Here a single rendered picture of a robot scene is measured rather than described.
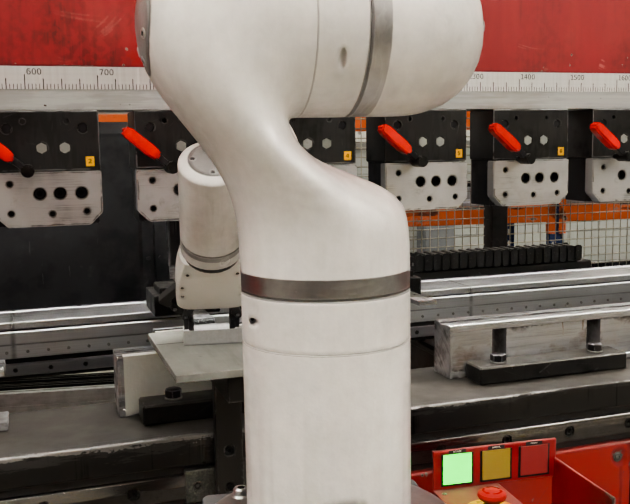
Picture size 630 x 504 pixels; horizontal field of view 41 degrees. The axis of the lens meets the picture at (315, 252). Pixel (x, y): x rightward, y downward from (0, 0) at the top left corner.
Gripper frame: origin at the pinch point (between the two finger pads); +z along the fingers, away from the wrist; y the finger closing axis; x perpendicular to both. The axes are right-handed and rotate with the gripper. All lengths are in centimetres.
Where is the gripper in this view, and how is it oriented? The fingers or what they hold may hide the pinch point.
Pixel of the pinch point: (211, 321)
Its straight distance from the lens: 126.8
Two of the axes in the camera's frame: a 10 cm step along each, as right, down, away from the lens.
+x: 1.3, 7.3, -6.7
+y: -9.9, 0.4, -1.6
